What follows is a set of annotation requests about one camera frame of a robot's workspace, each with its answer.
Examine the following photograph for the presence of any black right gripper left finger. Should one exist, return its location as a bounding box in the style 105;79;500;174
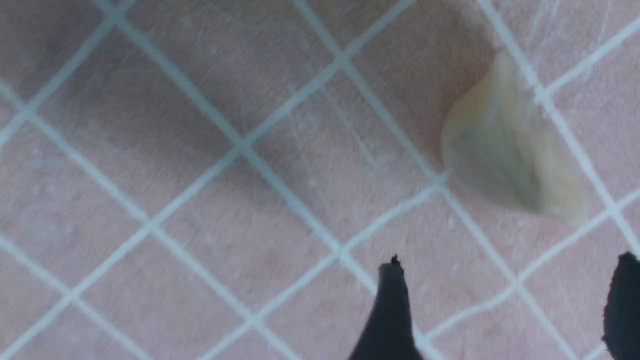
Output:
349;254;423;360

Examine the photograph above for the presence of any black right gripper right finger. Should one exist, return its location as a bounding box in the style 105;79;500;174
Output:
602;251;640;360

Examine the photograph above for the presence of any pink checkered tablecloth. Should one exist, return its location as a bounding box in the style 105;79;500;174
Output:
1;0;639;360

